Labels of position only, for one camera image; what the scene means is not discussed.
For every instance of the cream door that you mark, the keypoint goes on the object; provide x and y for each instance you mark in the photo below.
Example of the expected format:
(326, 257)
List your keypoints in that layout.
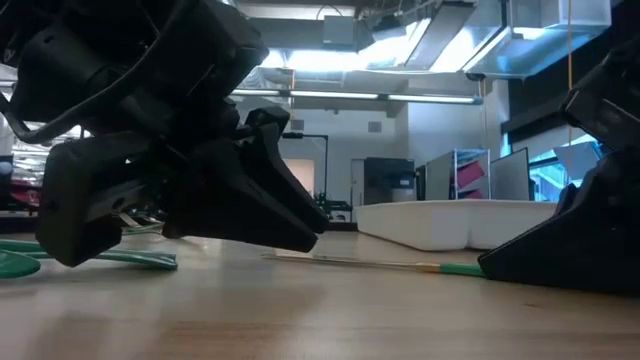
(302, 175)

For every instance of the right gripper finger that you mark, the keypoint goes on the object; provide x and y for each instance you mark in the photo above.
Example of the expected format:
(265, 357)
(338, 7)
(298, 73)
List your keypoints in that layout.
(569, 200)
(590, 250)

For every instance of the black gantry frame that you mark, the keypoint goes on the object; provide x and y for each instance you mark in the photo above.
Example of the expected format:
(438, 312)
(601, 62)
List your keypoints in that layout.
(295, 135)

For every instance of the large pink bin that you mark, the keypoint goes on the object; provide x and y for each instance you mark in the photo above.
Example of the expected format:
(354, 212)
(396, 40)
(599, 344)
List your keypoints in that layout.
(470, 174)

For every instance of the white cutlery tray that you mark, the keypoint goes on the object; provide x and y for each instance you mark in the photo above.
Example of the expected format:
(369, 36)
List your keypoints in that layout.
(425, 225)

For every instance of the metal shelf rack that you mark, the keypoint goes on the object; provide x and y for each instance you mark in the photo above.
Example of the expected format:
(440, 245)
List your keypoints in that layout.
(455, 175)

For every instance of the large rectangular silver duct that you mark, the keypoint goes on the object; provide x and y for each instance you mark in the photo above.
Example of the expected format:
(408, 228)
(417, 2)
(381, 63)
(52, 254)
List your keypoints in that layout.
(525, 55)

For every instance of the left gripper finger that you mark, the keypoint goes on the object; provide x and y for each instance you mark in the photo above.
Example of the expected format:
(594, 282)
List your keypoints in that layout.
(225, 210)
(270, 150)

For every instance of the large window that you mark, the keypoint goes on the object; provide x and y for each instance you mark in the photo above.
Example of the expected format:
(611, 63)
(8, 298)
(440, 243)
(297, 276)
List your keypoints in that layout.
(547, 182)

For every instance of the background black robot arm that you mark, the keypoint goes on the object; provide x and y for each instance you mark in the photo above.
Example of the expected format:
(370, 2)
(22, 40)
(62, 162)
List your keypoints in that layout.
(337, 205)

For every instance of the grey monitor panel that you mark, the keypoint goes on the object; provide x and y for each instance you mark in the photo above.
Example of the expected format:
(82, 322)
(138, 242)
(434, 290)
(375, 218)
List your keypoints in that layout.
(510, 175)

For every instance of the grey ceiling box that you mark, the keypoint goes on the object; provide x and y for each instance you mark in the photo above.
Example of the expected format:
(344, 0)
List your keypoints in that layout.
(340, 30)

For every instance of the ceiling light tube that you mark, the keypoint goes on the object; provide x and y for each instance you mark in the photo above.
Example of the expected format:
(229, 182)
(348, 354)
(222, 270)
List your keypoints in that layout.
(430, 98)
(257, 92)
(335, 94)

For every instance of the black cabinet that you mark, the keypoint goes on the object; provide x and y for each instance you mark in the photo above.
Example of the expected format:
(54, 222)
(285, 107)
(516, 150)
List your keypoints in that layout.
(387, 175)

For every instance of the grey wall vent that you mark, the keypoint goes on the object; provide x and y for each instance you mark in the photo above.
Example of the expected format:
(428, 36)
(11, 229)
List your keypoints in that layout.
(375, 126)
(297, 124)

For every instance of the small pink bin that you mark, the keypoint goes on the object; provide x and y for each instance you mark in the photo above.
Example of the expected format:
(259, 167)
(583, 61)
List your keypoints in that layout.
(472, 194)

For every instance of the white sheet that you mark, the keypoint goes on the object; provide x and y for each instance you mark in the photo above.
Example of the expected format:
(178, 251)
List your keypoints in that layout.
(575, 155)

